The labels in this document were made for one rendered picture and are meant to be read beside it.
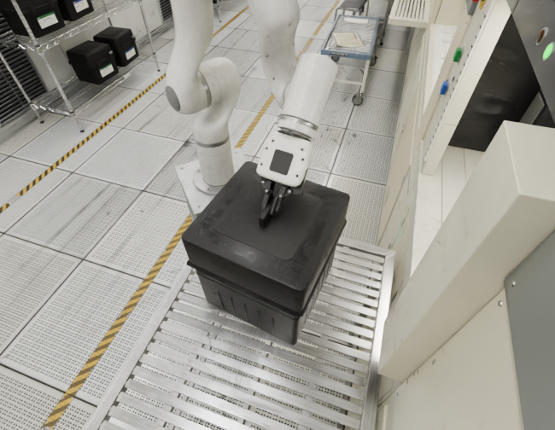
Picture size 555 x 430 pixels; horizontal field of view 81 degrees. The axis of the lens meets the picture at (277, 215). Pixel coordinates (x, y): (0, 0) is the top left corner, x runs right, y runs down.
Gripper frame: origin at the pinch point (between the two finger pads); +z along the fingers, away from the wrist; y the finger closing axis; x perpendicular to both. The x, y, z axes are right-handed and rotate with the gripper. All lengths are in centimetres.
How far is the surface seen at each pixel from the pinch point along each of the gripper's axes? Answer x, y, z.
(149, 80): 210, -238, -56
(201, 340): 5.4, -8.3, 39.6
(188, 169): 43, -52, 3
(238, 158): 53, -38, -8
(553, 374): -37, 38, 1
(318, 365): 10.9, 20.6, 34.1
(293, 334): 7.0, 12.9, 27.8
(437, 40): 142, 16, -109
